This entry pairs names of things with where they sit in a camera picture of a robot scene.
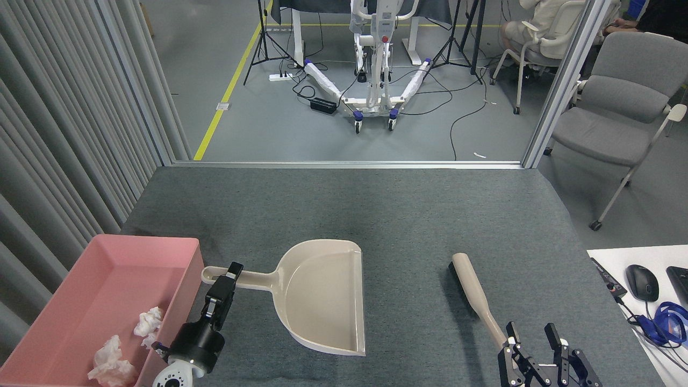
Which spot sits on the grey padded chair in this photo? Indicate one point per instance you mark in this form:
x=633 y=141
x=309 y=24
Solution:
x=607 y=134

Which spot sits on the beige hand brush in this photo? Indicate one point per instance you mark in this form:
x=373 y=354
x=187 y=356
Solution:
x=470 y=285

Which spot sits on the black power adapter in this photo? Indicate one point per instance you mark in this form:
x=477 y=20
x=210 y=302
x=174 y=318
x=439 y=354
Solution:
x=323 y=105

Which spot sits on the black tripod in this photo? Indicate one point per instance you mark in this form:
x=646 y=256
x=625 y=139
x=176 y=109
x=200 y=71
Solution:
x=457 y=32
x=263 y=37

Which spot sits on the pink plastic bin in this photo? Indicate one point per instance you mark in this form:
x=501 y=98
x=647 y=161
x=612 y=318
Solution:
x=80 y=290

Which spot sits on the white stand on wheels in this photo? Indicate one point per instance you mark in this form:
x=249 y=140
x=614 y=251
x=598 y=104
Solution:
x=371 y=102

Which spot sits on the silver table edge rail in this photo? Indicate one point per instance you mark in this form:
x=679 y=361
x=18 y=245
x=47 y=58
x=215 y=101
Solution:
x=349 y=164

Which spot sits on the black flat device box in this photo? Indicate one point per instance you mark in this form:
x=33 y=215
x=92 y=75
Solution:
x=607 y=277

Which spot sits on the black computer mouse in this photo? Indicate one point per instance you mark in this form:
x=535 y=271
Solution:
x=642 y=282

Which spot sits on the metal floor outlet plate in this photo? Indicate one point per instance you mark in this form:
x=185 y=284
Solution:
x=222 y=106

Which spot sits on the silver post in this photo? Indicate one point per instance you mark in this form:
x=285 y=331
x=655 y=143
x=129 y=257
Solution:
x=564 y=80

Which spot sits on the beige plastic dustpan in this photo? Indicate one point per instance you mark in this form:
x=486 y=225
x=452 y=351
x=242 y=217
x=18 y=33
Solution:
x=322 y=301

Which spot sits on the white office chair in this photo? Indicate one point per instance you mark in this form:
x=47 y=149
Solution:
x=559 y=48

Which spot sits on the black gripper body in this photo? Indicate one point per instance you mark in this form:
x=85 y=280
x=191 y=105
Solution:
x=548 y=379
x=199 y=344

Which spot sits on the person in dark top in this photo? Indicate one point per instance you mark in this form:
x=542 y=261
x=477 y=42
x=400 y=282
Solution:
x=666 y=19

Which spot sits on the white side table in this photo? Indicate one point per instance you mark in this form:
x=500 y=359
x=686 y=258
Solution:
x=661 y=258

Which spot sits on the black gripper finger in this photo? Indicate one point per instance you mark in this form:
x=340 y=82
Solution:
x=220 y=295
x=578 y=371
x=516 y=368

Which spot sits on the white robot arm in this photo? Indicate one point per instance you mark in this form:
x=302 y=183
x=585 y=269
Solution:
x=174 y=376

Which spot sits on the seated person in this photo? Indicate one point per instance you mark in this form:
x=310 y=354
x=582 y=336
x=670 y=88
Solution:
x=545 y=16

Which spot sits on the grey curtain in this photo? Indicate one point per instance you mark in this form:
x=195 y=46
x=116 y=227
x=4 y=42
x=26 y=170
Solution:
x=54 y=134

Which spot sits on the white power strip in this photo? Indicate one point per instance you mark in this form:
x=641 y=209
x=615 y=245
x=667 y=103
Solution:
x=280 y=77

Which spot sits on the white desk with dark cloth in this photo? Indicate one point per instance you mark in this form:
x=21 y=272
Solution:
x=298 y=37

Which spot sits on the black keyboard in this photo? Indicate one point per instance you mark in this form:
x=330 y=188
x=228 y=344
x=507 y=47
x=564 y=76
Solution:
x=680 y=282

